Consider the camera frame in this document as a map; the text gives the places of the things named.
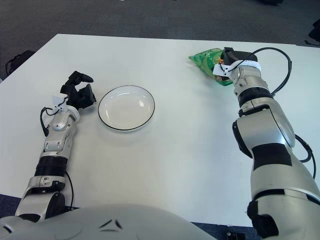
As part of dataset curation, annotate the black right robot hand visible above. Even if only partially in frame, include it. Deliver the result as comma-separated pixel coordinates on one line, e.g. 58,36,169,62
221,46,258,67

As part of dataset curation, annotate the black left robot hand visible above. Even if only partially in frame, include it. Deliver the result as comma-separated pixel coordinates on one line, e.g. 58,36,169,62
59,70,97,110

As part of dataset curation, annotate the green potato chips bag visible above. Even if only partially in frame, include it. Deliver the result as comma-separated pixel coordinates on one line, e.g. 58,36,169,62
188,48,235,88

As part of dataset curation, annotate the white plate with black rim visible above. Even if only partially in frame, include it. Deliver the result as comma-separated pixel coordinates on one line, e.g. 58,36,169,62
97,85,156,132

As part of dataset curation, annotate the white right wrist connector block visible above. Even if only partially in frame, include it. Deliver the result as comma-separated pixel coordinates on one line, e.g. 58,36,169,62
213,59,261,77

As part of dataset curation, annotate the white wrist connector block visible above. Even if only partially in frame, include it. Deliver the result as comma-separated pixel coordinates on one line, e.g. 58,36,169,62
51,94,67,113
213,59,261,77

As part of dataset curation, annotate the white left wrist connector block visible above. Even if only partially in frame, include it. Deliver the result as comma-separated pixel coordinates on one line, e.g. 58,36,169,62
51,94,67,113

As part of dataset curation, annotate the black backpack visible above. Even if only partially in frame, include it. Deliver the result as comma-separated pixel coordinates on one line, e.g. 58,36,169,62
4,50,36,76

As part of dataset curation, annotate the grey robot torso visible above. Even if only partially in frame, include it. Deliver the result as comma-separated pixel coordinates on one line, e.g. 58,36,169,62
0,202,213,240

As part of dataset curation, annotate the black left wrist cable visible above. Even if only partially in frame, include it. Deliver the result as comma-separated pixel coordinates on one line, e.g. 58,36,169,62
39,106,57,137

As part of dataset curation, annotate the dark bag with straps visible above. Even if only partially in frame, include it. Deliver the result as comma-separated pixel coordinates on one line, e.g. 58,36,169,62
303,18,320,47

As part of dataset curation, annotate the black left elbow cable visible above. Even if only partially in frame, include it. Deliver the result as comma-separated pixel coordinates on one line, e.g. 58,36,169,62
63,172,78,210

